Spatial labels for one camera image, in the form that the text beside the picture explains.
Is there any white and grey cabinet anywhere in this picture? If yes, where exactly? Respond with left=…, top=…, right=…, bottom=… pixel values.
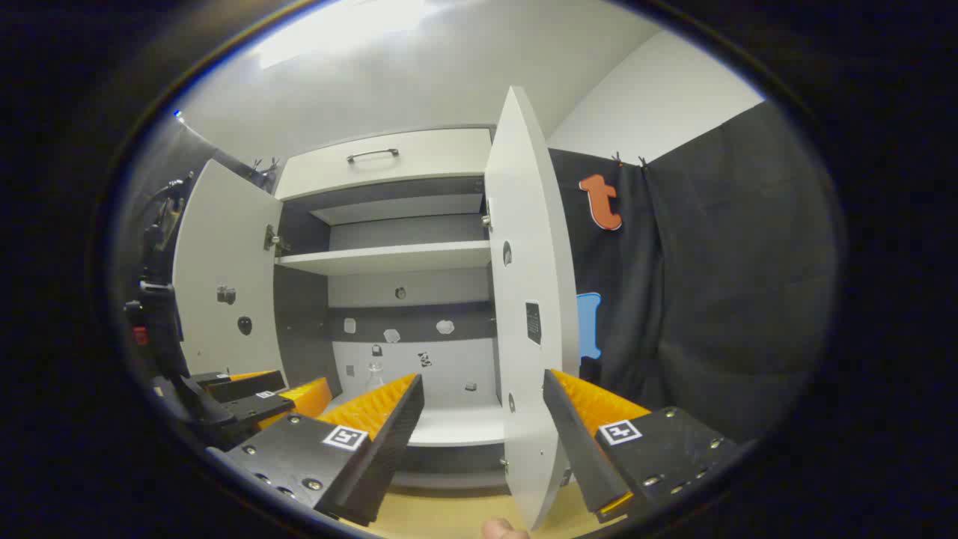
left=272, top=126, right=517, bottom=495

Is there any white cabinet drawer front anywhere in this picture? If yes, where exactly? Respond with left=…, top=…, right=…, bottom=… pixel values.
left=275, top=127, right=492, bottom=201

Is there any white cabinet door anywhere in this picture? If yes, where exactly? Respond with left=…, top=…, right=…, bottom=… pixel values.
left=172, top=159, right=285, bottom=379
left=484, top=85, right=581, bottom=531

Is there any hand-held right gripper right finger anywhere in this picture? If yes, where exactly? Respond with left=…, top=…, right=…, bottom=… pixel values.
left=543, top=368, right=749, bottom=525

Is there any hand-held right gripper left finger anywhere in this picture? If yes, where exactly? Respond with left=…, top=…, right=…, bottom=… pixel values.
left=206, top=372, right=425, bottom=527

